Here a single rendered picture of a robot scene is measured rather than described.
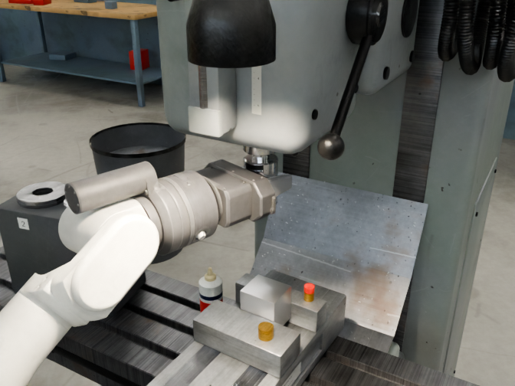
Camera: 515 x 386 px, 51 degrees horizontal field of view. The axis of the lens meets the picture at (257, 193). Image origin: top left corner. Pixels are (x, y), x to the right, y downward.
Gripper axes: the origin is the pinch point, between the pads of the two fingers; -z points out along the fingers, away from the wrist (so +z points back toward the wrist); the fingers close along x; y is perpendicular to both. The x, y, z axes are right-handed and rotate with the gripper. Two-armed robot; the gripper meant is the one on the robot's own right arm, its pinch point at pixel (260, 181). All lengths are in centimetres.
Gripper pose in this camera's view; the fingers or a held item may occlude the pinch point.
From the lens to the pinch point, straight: 74.7
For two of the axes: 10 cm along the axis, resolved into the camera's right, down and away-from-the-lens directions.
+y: -0.1, 9.1, 4.2
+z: -7.3, 2.8, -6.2
